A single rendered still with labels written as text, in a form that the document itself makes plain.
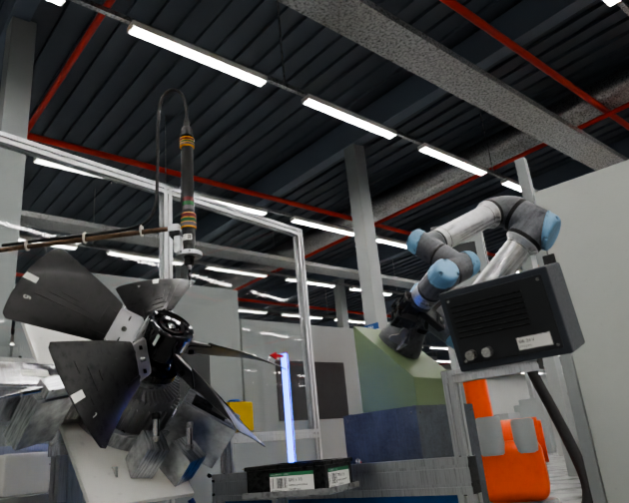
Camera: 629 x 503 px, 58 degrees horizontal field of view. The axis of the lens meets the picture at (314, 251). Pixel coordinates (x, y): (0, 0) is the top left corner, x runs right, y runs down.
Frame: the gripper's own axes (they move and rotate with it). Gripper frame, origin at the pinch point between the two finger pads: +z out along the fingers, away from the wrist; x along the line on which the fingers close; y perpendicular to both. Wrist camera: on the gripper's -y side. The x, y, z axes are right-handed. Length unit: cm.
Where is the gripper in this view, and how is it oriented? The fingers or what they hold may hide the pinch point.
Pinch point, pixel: (400, 335)
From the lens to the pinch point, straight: 183.2
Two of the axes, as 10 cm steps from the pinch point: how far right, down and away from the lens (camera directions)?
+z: -3.0, 6.1, 7.3
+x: -1.1, 7.4, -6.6
